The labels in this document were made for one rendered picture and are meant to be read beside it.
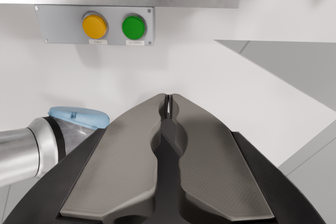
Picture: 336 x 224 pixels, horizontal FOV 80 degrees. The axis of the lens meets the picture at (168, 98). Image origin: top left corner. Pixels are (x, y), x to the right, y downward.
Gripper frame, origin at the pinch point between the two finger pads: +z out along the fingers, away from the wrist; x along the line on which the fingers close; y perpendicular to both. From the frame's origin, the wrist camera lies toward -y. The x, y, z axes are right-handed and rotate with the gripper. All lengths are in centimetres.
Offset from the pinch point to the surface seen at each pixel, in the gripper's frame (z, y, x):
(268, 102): 37, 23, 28
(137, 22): 26.0, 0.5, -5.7
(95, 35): 26.0, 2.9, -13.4
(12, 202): 123, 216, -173
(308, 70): 123, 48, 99
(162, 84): 37.3, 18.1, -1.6
